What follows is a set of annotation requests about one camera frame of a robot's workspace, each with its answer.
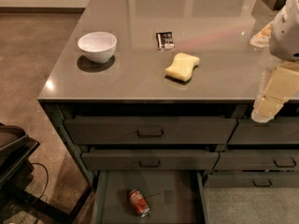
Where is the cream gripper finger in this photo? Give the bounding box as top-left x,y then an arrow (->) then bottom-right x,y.
250,22 -> 273,48
251,62 -> 299,123

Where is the red coke can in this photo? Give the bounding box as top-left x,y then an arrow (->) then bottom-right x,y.
129,189 -> 150,217

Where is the top right grey drawer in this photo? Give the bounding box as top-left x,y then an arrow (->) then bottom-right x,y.
229,117 -> 299,145

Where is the middle right grey drawer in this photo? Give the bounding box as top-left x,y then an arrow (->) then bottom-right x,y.
214,149 -> 299,171

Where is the grey counter cabinet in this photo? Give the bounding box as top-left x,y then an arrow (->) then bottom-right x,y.
38,0 -> 299,224

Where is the open bottom left drawer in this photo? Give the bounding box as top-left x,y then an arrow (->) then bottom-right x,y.
91,171 -> 208,224

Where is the top left grey drawer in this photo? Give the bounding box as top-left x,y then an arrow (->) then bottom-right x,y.
64,117 -> 236,145

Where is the middle left grey drawer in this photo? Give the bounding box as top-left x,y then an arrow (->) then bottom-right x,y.
81,149 -> 219,171

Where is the yellow sponge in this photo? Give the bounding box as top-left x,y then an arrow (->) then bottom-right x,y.
164,52 -> 200,82

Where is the small black snack packet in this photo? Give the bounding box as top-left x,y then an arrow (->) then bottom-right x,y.
156,32 -> 175,50

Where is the white ceramic bowl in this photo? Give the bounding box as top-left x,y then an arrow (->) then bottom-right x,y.
78,32 -> 117,63

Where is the black chair base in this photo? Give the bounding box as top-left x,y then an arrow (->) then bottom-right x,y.
0,124 -> 92,224

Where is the black cable on floor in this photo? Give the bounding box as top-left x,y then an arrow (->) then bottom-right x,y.
29,162 -> 50,203

